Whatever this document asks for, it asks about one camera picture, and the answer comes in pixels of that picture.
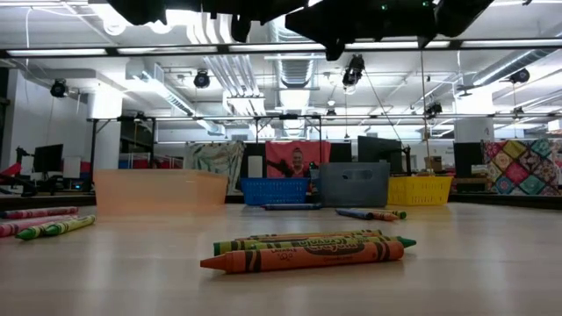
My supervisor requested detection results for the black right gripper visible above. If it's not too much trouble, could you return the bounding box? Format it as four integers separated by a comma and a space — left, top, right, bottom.
285, 0, 440, 61

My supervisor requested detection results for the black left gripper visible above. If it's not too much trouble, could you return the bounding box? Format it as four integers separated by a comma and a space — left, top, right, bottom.
199, 0, 308, 25

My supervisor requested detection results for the blue crayon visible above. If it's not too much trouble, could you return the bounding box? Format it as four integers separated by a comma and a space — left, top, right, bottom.
262, 202, 323, 212
335, 208, 375, 221

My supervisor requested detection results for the brown crayon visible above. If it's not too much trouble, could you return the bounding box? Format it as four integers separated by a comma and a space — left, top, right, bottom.
263, 228, 384, 241

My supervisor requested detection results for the red cloth backdrop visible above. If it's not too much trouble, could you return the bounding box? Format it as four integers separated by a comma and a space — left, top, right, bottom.
264, 140, 332, 179

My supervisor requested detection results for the black monitor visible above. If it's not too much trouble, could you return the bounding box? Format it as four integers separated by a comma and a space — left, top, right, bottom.
452, 141, 485, 178
357, 135, 403, 164
32, 143, 64, 174
329, 141, 353, 164

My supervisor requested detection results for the person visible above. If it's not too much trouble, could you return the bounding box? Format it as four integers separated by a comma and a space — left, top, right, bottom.
287, 147, 313, 179

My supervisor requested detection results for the black horizontal rig bar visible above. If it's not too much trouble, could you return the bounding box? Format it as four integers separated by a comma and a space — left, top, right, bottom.
0, 39, 562, 60

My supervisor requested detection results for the black upright panel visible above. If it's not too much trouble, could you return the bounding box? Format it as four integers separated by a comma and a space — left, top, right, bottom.
239, 142, 267, 179

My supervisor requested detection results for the floral patterned cloth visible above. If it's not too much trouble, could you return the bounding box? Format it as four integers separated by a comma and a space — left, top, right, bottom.
183, 140, 246, 195

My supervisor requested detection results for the grey plastic bin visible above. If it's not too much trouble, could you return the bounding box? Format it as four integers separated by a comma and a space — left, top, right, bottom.
316, 162, 392, 208

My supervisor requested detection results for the blue plastic basket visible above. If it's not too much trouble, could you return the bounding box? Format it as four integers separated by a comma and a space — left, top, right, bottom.
240, 176, 310, 206

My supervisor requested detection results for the cardboard box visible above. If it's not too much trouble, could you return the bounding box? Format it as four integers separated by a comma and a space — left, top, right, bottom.
423, 155, 443, 173

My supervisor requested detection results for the white column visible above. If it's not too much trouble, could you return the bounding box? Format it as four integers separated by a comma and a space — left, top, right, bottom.
453, 94, 496, 144
86, 92, 123, 170

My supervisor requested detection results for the yellow plastic basket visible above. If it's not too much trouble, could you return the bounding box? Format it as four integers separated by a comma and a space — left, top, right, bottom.
386, 176, 454, 207

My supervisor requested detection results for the orange translucent plastic bin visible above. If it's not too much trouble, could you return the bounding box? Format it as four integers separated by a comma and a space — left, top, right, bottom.
93, 169, 229, 217

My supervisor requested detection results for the colourful patchwork quilt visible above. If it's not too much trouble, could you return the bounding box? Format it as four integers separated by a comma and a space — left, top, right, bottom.
481, 139, 562, 197

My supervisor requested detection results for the white computer case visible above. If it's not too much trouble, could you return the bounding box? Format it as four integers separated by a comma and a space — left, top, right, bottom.
62, 156, 83, 180

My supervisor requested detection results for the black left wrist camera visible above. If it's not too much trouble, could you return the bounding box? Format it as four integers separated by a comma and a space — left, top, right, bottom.
230, 15, 253, 44

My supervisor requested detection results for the round silver ventilation duct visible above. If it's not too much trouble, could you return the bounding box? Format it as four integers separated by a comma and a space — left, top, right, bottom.
266, 19, 329, 89

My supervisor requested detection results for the slanted silver ventilation duct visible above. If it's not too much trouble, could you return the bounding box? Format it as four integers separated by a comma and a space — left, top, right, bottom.
472, 47, 562, 87

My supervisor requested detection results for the black aluminium table frame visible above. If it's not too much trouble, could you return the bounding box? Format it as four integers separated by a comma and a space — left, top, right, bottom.
0, 191, 562, 211

